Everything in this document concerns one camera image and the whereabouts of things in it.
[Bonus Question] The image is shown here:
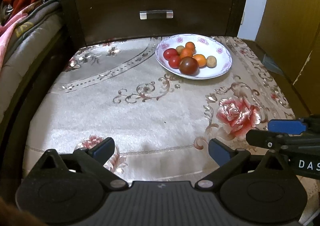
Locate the white floral plate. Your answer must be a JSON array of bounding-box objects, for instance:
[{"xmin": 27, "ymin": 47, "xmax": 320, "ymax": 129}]
[{"xmin": 155, "ymin": 34, "xmax": 233, "ymax": 80}]

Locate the dark wooden nightstand drawer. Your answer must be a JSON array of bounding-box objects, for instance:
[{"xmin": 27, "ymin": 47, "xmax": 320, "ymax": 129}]
[{"xmin": 57, "ymin": 0, "xmax": 250, "ymax": 49}]

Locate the pink patterned blanket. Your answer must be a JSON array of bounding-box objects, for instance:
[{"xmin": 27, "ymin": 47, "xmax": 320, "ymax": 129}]
[{"xmin": 0, "ymin": 14, "xmax": 28, "ymax": 53}]

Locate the clear drawer handle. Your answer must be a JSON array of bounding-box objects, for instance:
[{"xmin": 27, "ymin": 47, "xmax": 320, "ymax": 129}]
[{"xmin": 139, "ymin": 10, "xmax": 173, "ymax": 20}]

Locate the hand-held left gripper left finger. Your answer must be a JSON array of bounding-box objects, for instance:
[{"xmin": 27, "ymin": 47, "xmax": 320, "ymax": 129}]
[{"xmin": 37, "ymin": 137, "xmax": 127, "ymax": 190}]

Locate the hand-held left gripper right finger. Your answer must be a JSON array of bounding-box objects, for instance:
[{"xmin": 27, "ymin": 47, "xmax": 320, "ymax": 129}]
[{"xmin": 196, "ymin": 138, "xmax": 287, "ymax": 190}]

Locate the beige floral tablecloth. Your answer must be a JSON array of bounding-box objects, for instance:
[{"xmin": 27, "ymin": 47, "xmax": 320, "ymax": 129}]
[{"xmin": 24, "ymin": 36, "xmax": 298, "ymax": 184}]

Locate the yellowish wooden cabinet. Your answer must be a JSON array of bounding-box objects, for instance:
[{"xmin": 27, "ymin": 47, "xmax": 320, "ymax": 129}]
[{"xmin": 255, "ymin": 0, "xmax": 320, "ymax": 116}]

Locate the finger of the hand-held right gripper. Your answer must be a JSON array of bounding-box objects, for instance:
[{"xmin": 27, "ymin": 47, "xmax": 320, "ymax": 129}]
[
  {"xmin": 267, "ymin": 115, "xmax": 320, "ymax": 135},
  {"xmin": 246, "ymin": 130, "xmax": 320, "ymax": 153}
]

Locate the large dark red tomato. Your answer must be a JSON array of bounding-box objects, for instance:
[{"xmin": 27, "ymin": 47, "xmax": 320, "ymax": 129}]
[{"xmin": 179, "ymin": 56, "xmax": 200, "ymax": 76}]

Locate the red cherry tomato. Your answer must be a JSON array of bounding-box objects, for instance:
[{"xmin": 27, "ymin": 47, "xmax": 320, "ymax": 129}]
[
  {"xmin": 168, "ymin": 56, "xmax": 182, "ymax": 69},
  {"xmin": 163, "ymin": 48, "xmax": 178, "ymax": 60}
]

